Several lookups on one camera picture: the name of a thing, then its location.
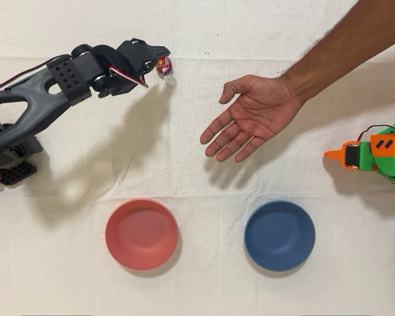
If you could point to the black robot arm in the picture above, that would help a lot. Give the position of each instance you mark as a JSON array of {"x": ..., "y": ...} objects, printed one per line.
[{"x": 29, "y": 89}]

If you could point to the red candy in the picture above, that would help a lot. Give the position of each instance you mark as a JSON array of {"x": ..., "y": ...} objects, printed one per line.
[{"x": 164, "y": 65}]

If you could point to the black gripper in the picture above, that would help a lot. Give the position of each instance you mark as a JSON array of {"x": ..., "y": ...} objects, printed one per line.
[{"x": 139, "y": 52}]

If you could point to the white tablecloth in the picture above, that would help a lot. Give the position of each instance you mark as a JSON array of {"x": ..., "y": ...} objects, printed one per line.
[{"x": 197, "y": 293}]

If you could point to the person's bare forearm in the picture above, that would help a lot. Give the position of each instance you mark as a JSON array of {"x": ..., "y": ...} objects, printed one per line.
[{"x": 342, "y": 46}]

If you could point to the person's bare hand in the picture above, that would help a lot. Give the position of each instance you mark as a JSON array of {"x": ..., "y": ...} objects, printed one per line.
[{"x": 256, "y": 112}]

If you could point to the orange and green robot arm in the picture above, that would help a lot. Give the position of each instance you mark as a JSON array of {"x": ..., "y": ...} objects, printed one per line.
[{"x": 368, "y": 161}]

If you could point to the blue bowl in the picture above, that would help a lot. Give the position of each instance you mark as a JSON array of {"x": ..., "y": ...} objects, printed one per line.
[{"x": 279, "y": 235}]

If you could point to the pink bowl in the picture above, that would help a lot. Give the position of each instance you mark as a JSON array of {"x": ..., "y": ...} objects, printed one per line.
[{"x": 141, "y": 233}]

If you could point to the orange green gripper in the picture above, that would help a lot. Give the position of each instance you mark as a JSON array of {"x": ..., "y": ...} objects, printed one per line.
[{"x": 349, "y": 157}]

